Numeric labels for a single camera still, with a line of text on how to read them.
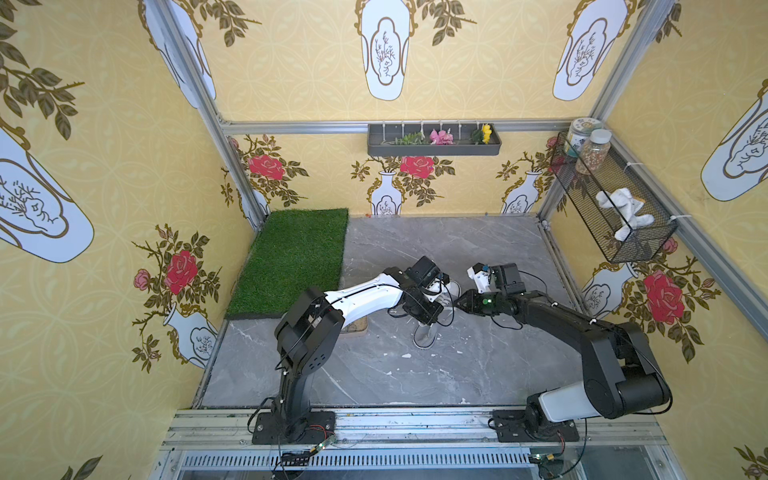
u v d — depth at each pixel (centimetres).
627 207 70
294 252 110
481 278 84
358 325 89
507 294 71
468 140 91
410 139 88
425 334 84
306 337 49
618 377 44
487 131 88
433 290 78
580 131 85
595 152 80
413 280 68
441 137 88
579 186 105
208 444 73
